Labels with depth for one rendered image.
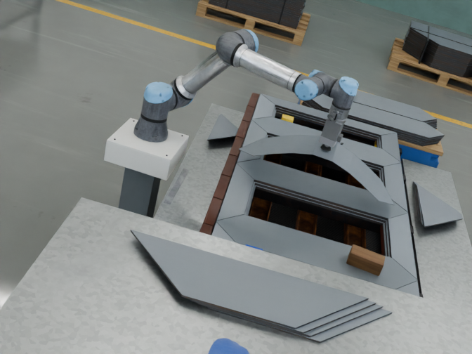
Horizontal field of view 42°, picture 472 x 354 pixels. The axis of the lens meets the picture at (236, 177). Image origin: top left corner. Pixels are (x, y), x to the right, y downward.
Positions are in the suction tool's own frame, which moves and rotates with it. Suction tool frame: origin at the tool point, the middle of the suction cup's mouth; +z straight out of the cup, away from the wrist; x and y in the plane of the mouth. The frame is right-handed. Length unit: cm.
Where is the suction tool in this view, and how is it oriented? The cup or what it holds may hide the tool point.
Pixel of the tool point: (324, 151)
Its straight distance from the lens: 255.1
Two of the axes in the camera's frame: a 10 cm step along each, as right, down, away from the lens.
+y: 3.7, -4.1, 8.3
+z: -2.3, 8.3, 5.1
